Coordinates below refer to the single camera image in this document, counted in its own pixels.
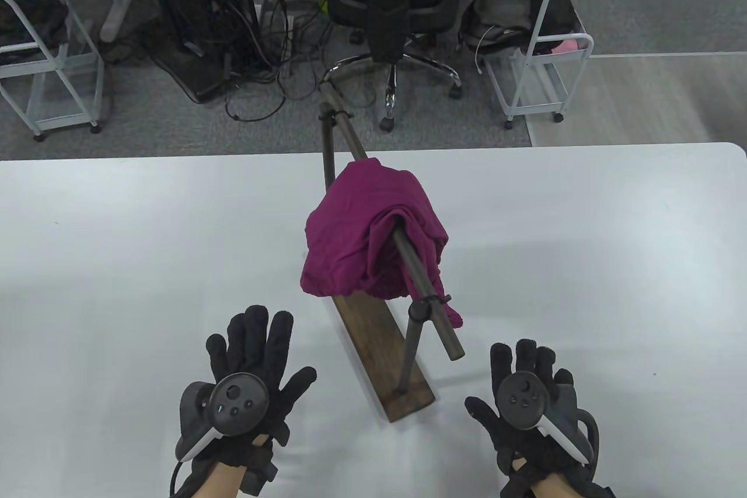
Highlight person's left forearm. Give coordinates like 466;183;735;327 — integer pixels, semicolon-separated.
194;434;270;498

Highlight black round right hand controller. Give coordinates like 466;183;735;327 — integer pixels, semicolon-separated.
495;371;599;462

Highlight black backpack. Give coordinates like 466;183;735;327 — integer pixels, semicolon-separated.
459;0;584;55

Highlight black round left hand controller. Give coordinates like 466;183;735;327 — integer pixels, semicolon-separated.
177;372;269;462

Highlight tangle of black cables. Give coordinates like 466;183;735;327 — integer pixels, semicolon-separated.
219;0;354;122

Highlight magenta shorts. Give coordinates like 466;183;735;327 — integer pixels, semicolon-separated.
301;158;465;329

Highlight person's left hand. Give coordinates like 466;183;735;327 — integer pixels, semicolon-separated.
180;305;317;464

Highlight black right wrist strap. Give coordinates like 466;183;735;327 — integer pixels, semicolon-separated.
498;457;617;498

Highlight black round hand controller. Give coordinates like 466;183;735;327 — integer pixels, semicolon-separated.
495;371;599;462
177;372;269;462

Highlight white wire cart with backpack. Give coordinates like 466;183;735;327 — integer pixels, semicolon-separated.
476;0;595;130

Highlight person's right hand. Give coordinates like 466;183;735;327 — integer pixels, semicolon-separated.
465;339;596;472

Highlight dark clothing pile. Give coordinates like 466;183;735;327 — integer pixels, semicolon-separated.
0;0;69;64

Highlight white desktop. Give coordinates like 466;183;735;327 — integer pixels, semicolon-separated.
0;142;747;498

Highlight white wire cart with clothing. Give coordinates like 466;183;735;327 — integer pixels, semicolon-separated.
0;0;106;142

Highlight dark wooden desktop rack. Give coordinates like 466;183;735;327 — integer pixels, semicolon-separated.
318;82;466;424

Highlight person's right forearm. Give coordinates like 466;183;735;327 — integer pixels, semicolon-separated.
511;456;587;498

